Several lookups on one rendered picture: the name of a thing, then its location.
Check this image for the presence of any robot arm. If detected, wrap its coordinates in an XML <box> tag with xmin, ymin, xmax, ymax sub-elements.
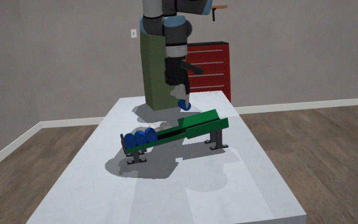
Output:
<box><xmin>140</xmin><ymin>0</ymin><xmax>212</xmax><ymax>75</ymax></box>

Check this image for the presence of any blue cylinder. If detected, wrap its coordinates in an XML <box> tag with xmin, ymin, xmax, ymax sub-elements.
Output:
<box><xmin>124</xmin><ymin>133</ymin><xmax>136</xmax><ymax>149</ymax></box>
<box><xmin>144</xmin><ymin>128</ymin><xmax>158</xmax><ymax>142</ymax></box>
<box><xmin>135</xmin><ymin>130</ymin><xmax>147</xmax><ymax>145</ymax></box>
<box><xmin>177</xmin><ymin>99</ymin><xmax>191</xmax><ymax>111</ymax></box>

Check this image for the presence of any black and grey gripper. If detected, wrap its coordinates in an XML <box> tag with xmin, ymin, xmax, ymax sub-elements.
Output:
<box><xmin>164</xmin><ymin>56</ymin><xmax>189</xmax><ymax>108</ymax></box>

